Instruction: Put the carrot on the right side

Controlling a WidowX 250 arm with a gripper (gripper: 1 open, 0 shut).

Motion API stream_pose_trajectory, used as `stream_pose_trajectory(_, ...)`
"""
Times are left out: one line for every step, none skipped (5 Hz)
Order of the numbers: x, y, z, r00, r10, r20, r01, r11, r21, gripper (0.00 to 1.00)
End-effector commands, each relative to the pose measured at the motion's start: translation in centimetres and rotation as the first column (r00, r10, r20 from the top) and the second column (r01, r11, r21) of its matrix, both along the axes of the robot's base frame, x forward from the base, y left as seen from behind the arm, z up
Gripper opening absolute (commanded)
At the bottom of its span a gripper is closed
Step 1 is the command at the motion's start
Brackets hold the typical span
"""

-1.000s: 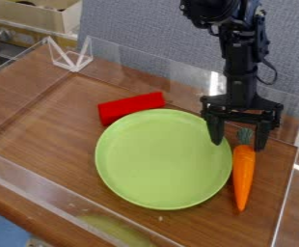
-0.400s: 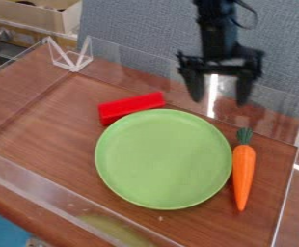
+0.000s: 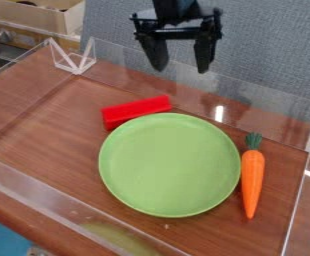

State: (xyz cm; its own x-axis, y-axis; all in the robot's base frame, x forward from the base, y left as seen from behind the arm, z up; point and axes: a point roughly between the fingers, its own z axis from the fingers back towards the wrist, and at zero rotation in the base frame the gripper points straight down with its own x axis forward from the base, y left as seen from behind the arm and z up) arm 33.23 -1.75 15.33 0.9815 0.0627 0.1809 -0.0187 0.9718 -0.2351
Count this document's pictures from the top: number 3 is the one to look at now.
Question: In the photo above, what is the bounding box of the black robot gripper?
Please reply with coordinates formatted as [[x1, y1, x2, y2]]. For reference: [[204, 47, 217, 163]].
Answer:
[[129, 5, 223, 74]]

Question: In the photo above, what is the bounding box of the orange toy carrot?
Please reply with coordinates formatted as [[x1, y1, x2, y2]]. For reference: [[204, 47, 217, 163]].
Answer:
[[240, 133, 265, 219]]

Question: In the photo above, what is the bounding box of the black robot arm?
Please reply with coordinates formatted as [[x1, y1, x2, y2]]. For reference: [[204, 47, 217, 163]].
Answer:
[[129, 0, 223, 73]]

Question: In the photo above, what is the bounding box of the red wedge block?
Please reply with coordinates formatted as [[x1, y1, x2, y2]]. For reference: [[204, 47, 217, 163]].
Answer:
[[100, 95, 172, 130]]

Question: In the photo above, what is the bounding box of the cardboard box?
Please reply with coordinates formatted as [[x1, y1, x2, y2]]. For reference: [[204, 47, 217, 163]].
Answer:
[[0, 0, 85, 34]]

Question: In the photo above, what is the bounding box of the green round plate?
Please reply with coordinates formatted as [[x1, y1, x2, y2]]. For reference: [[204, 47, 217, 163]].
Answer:
[[97, 113, 240, 218]]

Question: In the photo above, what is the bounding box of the wooden shelf with knob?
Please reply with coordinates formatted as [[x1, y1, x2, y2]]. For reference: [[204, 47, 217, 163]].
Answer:
[[0, 20, 81, 67]]

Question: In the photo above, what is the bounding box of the clear acrylic enclosure wall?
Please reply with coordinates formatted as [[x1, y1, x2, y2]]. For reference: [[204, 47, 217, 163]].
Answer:
[[0, 41, 310, 256]]

